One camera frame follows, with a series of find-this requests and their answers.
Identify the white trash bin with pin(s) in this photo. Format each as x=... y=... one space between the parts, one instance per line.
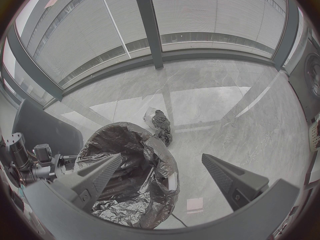
x=173 y=182

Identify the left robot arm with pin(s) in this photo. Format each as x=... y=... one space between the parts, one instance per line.
x=18 y=151

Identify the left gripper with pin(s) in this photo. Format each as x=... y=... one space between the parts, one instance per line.
x=56 y=170

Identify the crumpled clear wrapper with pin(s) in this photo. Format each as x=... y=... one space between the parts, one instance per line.
x=149 y=115

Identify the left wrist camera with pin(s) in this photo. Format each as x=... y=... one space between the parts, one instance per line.
x=42 y=155

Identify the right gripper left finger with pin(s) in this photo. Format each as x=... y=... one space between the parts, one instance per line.
x=95 y=181

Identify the grey washing machine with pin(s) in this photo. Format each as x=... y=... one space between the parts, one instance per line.
x=308 y=79

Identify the window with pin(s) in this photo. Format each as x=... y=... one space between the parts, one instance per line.
x=150 y=34

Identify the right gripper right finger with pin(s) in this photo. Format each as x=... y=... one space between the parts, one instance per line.
x=240 y=186

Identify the crumpled black plastic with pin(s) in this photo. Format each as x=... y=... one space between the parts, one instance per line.
x=161 y=126

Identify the white perforated basket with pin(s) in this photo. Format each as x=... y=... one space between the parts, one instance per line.
x=315 y=136

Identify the black plastic bag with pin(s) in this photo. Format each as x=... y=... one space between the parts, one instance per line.
x=140 y=174

